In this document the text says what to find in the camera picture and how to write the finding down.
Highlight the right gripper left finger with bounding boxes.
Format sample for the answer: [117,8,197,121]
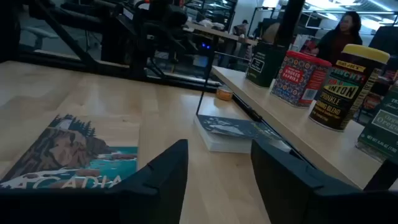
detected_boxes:
[0,139,189,224]

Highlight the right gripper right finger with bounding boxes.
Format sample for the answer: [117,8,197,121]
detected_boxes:
[250,138,398,224]

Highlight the oregano jar green lid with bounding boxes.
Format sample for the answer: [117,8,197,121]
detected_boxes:
[356,81,398,165]

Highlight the red smoked paprika tin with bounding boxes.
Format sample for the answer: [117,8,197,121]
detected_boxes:
[271,50,333,109]

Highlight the onion spice jar yellow lid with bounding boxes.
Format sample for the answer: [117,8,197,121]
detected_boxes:
[308,44,391,132]

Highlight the dark green spice tin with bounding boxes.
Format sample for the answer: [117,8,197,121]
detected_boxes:
[245,41,287,88]

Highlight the wooden shelf black metal legs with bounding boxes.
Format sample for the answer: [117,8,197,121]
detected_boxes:
[195,35,398,191]

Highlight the Acadia picture book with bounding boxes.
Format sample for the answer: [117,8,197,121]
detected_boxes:
[0,113,139,190]

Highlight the person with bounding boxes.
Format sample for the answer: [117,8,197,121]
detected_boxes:
[232,19,250,37]
[310,11,364,65]

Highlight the long wooden workbench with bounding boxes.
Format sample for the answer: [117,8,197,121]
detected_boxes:
[183,21,259,47]

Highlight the black aluminium table frame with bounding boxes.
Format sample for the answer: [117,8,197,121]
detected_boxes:
[0,0,223,93]

